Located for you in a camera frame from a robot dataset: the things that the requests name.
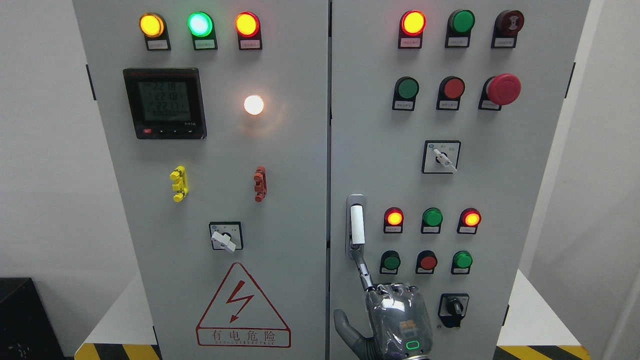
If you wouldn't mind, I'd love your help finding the upper right selector switch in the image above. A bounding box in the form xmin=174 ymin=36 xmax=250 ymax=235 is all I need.
xmin=422 ymin=140 xmax=461 ymax=174

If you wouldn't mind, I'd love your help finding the green push button lower right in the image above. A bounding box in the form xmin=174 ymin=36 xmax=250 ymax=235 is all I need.
xmin=450 ymin=250 xmax=473 ymax=275

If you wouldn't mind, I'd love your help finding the left grey cabinet door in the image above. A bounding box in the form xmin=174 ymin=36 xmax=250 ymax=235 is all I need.
xmin=73 ymin=0 xmax=330 ymax=360

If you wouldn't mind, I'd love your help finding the green push button lower left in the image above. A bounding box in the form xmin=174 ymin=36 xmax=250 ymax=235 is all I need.
xmin=379 ymin=250 xmax=402 ymax=275

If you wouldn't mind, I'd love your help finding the red lit indicator middle left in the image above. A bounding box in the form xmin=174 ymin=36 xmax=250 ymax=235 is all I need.
xmin=382 ymin=207 xmax=404 ymax=234

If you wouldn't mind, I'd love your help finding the green lit indicator light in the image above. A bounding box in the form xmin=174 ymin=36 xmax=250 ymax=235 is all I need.
xmin=187 ymin=11 xmax=218 ymax=51

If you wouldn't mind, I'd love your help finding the black box lower left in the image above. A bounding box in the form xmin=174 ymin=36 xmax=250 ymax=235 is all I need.
xmin=0 ymin=277 xmax=65 ymax=360

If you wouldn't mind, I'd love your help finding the red push button upper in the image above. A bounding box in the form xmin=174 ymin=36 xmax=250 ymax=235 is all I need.
xmin=436 ymin=76 xmax=466 ymax=111

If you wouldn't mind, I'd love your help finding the grey cabinet door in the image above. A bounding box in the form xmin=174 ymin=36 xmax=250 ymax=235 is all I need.
xmin=73 ymin=0 xmax=330 ymax=360
xmin=329 ymin=0 xmax=590 ymax=360

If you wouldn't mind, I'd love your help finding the dark red buzzer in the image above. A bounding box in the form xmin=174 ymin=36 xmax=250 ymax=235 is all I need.
xmin=491 ymin=10 xmax=525 ymax=49

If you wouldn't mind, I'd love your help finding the green push button upper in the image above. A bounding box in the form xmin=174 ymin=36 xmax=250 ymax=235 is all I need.
xmin=391 ymin=76 xmax=419 ymax=111

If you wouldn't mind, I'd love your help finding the left door selector switch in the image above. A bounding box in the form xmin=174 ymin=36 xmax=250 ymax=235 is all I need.
xmin=208 ymin=221 xmax=244 ymax=254

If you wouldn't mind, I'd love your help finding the right grey cabinet door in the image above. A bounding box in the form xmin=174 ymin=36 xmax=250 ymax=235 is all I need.
xmin=329 ymin=0 xmax=590 ymax=360

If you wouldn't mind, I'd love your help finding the silver cabinet door handle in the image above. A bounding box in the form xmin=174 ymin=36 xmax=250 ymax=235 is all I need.
xmin=345 ymin=193 xmax=366 ymax=259

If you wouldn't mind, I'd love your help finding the red-orange indicator light left door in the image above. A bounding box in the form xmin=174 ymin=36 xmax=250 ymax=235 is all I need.
xmin=235 ymin=11 xmax=263 ymax=51

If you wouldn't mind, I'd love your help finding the yellow terminal connector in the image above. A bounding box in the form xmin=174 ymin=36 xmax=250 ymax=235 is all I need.
xmin=169 ymin=165 xmax=189 ymax=203

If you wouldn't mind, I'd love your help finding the green indicator middle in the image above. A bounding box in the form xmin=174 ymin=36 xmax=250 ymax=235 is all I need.
xmin=420 ymin=207 xmax=444 ymax=234

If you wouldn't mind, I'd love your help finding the black digital power meter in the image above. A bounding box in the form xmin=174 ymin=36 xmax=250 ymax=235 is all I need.
xmin=123 ymin=67 xmax=207 ymax=140

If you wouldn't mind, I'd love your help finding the red emergency stop mushroom button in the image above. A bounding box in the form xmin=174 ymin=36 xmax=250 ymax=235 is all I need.
xmin=478 ymin=73 xmax=522 ymax=111

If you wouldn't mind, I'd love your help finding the red lit indicator middle right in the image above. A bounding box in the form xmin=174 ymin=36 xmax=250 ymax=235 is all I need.
xmin=456 ymin=208 xmax=482 ymax=235

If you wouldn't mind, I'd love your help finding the black knob selector switch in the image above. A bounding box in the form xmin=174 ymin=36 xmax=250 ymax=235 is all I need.
xmin=438 ymin=292 xmax=470 ymax=328

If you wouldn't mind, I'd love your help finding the white glowing indicator light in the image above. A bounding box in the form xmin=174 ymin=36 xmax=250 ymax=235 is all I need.
xmin=243 ymin=95 xmax=265 ymax=116

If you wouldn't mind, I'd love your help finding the red electric hazard warning sticker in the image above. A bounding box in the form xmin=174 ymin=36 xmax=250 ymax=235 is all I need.
xmin=196 ymin=262 xmax=291 ymax=348

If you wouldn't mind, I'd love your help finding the grey robotic right hand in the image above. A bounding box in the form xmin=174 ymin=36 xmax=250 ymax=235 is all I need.
xmin=333 ymin=249 xmax=434 ymax=360

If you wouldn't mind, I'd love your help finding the red lit indicator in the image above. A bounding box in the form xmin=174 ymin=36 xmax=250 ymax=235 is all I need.
xmin=397 ymin=9 xmax=427 ymax=50
xmin=382 ymin=207 xmax=404 ymax=234
xmin=456 ymin=208 xmax=482 ymax=235

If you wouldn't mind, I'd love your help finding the red lit indicator top right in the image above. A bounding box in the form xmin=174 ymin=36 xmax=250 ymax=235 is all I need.
xmin=397 ymin=9 xmax=427 ymax=50

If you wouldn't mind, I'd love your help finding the red terminal connector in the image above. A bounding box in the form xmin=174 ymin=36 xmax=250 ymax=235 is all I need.
xmin=253 ymin=166 xmax=268 ymax=203

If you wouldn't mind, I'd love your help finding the green indicator top right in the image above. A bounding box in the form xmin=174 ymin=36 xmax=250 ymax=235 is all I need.
xmin=445 ymin=9 xmax=476 ymax=48

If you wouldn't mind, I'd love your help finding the red push button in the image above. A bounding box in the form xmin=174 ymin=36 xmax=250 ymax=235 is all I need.
xmin=414 ymin=250 xmax=438 ymax=275
xmin=436 ymin=76 xmax=466 ymax=111

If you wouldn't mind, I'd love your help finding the red push button lower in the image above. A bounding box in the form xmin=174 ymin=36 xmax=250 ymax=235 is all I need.
xmin=414 ymin=250 xmax=438 ymax=275

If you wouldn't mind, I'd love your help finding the green push button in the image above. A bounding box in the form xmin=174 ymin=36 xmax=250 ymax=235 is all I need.
xmin=379 ymin=250 xmax=402 ymax=275
xmin=391 ymin=76 xmax=419 ymax=111
xmin=450 ymin=250 xmax=473 ymax=275

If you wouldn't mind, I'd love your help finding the yellow indicator light top left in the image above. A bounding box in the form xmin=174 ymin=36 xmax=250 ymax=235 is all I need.
xmin=138 ymin=13 xmax=171 ymax=51

